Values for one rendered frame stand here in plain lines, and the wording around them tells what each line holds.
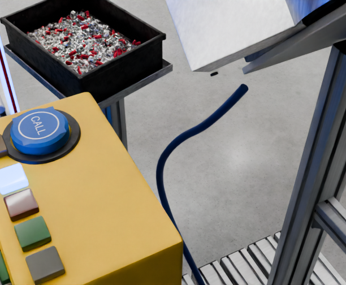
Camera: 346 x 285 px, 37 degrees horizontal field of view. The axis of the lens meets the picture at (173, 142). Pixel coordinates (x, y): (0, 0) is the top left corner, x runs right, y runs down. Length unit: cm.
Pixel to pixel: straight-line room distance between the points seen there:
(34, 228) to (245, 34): 41
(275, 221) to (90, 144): 135
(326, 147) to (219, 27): 31
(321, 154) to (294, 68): 142
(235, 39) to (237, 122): 133
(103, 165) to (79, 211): 4
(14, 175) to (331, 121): 58
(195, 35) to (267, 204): 111
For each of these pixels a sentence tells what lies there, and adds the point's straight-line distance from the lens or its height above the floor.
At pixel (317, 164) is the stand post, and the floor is 69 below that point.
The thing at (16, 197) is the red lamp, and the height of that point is 108.
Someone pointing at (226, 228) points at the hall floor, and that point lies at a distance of 164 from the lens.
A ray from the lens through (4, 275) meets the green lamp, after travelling 33.
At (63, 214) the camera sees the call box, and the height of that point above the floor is 107.
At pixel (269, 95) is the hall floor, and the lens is 211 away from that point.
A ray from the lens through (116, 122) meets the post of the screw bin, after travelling 89.
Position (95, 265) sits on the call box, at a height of 107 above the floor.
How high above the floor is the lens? 133
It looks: 45 degrees down
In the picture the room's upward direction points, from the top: 1 degrees clockwise
